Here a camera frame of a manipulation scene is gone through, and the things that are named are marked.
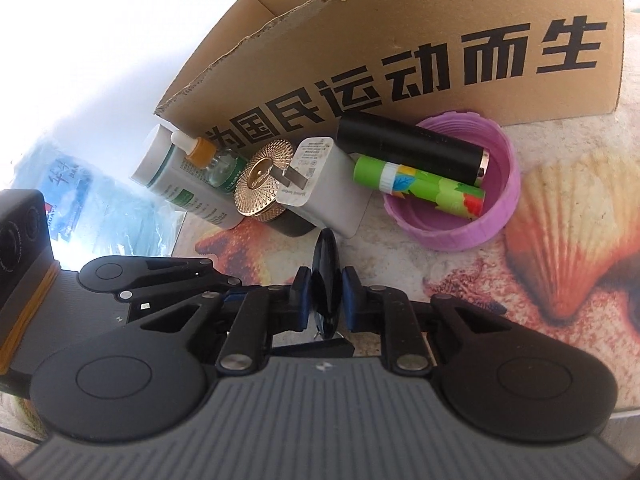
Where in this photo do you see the white charger plug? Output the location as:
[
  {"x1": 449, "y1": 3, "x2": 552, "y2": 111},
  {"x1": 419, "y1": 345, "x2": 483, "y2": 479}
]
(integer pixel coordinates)
[{"x1": 276, "y1": 136, "x2": 373, "y2": 237}]

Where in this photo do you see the black jar with gold lid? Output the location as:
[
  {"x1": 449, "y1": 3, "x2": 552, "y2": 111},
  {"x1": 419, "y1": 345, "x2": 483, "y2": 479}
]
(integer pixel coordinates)
[{"x1": 234, "y1": 138, "x2": 321, "y2": 238}]

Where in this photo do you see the white lotion tube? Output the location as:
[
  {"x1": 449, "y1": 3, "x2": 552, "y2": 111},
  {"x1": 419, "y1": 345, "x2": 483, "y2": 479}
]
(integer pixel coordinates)
[{"x1": 131, "y1": 124, "x2": 246, "y2": 231}]

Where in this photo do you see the brown cardboard box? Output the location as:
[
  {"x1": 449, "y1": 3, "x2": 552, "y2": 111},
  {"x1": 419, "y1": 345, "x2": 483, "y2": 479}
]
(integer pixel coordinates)
[{"x1": 154, "y1": 0, "x2": 629, "y2": 156}]

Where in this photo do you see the yellow rubber band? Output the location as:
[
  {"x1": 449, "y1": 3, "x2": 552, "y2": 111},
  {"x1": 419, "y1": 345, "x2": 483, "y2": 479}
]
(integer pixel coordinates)
[{"x1": 0, "y1": 260, "x2": 61, "y2": 363}]

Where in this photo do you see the blue plastic bag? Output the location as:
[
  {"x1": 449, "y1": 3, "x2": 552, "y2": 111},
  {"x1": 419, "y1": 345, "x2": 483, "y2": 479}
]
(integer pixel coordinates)
[{"x1": 10, "y1": 142, "x2": 188, "y2": 261}]

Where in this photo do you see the green patterned tube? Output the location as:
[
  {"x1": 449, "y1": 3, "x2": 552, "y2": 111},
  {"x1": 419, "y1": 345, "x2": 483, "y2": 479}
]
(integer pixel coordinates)
[{"x1": 353, "y1": 156, "x2": 487, "y2": 218}]

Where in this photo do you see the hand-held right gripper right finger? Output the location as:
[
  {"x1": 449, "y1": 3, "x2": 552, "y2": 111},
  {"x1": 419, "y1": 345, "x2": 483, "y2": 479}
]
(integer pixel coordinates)
[{"x1": 342, "y1": 266, "x2": 501, "y2": 377}]

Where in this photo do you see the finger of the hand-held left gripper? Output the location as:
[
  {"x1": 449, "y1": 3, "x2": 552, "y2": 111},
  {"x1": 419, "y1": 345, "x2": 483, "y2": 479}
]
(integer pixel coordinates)
[{"x1": 119, "y1": 257, "x2": 246, "y2": 311}]

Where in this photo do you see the black key fob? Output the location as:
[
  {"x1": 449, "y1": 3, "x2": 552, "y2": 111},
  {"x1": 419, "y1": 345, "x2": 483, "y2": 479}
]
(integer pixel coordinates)
[{"x1": 272, "y1": 227, "x2": 353, "y2": 359}]

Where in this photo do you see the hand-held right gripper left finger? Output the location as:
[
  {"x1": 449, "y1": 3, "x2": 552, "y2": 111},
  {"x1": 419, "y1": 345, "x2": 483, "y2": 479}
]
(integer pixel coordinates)
[{"x1": 140, "y1": 266, "x2": 312, "y2": 376}]

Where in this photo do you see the pink plastic lid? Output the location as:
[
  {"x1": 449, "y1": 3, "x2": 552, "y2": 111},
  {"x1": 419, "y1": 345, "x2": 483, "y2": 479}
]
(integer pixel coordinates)
[{"x1": 382, "y1": 112, "x2": 522, "y2": 251}]

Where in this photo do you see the black cylindrical tube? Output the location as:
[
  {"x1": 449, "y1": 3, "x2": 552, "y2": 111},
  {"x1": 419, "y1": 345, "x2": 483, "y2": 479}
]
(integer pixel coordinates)
[{"x1": 336, "y1": 111, "x2": 488, "y2": 186}]

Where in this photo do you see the green dropper bottle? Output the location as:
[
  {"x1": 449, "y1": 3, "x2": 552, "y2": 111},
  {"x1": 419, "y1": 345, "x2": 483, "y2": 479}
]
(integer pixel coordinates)
[{"x1": 170, "y1": 130, "x2": 251, "y2": 196}]

